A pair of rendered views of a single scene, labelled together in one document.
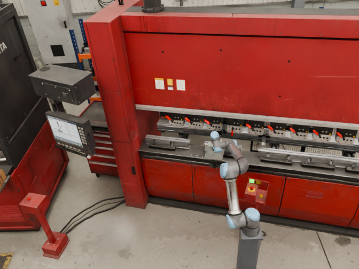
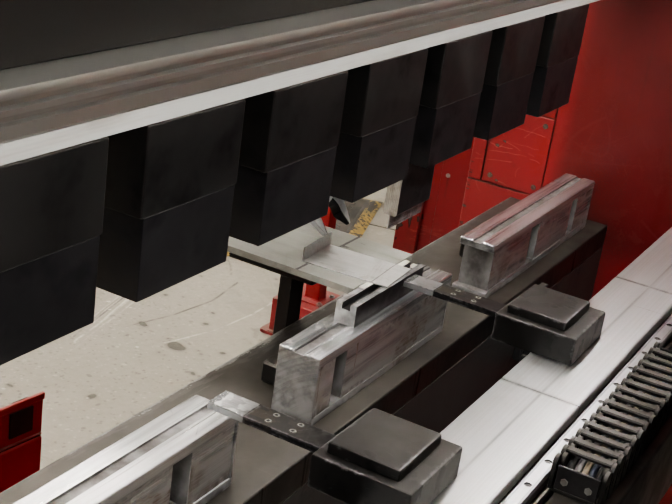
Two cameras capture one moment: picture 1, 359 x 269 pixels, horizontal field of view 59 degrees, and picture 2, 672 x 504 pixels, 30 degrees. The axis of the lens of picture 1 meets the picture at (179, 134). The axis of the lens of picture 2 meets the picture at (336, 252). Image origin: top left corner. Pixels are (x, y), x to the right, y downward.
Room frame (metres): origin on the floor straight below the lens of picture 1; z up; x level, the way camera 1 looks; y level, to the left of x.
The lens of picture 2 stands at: (2.78, -1.99, 1.64)
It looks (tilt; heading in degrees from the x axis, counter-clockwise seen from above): 21 degrees down; 100
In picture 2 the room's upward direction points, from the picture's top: 8 degrees clockwise
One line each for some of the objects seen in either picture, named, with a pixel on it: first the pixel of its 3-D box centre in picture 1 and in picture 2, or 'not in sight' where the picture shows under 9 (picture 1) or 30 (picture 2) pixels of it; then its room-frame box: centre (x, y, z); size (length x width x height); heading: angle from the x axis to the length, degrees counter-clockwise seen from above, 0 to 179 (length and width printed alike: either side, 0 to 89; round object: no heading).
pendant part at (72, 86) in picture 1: (72, 115); not in sight; (2.47, 0.97, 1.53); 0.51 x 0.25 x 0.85; 61
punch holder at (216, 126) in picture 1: (215, 121); (431, 90); (2.60, -0.37, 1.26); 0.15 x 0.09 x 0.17; 73
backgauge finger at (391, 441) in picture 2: (264, 136); (322, 434); (2.60, -0.88, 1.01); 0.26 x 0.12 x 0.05; 163
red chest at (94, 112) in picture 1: (109, 142); not in sight; (3.37, 0.94, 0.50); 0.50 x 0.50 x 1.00; 73
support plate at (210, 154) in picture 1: (215, 151); (303, 246); (2.45, -0.35, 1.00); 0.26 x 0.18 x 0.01; 163
